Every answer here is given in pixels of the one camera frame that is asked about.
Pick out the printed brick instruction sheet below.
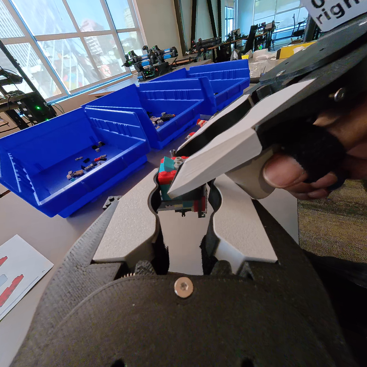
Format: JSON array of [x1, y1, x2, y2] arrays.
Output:
[[0, 235, 54, 321]]

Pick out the yellow box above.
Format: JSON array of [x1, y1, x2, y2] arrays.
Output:
[[277, 41, 317, 60]]

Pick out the teal red toy brick model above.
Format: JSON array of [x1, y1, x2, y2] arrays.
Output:
[[156, 149, 208, 219]]

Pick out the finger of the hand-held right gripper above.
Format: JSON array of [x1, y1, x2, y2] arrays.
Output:
[[175, 94, 253, 158], [167, 79, 316, 199]]

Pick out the person's right hand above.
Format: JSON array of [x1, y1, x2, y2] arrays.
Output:
[[262, 100, 367, 201]]

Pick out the scattered small toy bricks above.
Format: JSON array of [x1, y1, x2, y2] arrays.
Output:
[[66, 140, 108, 182], [149, 113, 176, 130]]

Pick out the black hub with green lights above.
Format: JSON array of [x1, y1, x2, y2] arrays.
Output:
[[16, 93, 57, 122]]

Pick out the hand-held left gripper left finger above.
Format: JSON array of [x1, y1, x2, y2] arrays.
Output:
[[92, 171, 170, 274]]

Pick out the person's dark clothing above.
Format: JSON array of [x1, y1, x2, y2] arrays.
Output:
[[304, 249, 367, 367]]

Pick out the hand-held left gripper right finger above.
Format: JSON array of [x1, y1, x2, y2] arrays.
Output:
[[200, 174, 279, 273]]

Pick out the tall black stand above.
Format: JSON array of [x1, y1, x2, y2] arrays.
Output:
[[0, 39, 41, 98]]

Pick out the large window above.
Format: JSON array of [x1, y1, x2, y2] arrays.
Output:
[[0, 0, 144, 102]]

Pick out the blue plastic storage bin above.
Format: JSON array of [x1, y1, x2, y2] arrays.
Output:
[[82, 77, 216, 150], [0, 107, 151, 219], [149, 59, 250, 115]]

